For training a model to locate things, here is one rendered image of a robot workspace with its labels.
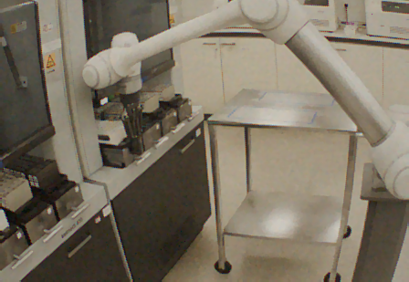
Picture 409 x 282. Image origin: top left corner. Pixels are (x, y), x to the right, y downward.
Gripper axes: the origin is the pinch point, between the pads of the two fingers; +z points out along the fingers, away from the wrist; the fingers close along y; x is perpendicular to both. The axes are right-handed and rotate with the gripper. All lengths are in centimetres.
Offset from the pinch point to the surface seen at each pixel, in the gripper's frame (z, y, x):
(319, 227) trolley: 52, -37, 64
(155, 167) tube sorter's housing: 16.0, -14.1, -2.1
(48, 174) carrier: -5.3, 40.2, -9.6
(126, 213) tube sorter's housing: 23.1, 12.0, -2.0
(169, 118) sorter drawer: 0.8, -30.1, -2.2
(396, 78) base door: 26, -229, 111
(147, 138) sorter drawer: 2.1, -11.2, -2.1
